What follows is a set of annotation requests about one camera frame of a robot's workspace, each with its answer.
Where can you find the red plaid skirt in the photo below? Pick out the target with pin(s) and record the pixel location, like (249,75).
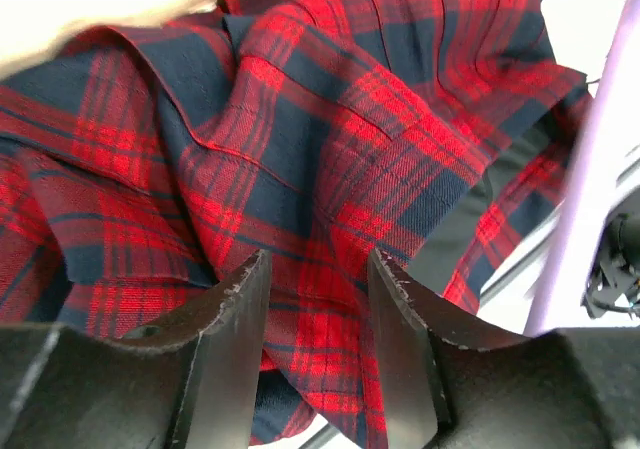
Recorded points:
(142,165)

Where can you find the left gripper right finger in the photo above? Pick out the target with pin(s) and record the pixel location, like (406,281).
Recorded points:
(451,380)

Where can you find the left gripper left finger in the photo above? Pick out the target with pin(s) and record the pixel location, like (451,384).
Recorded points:
(187,379)

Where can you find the purple hanger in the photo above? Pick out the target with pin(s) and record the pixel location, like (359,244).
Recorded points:
(592,181)

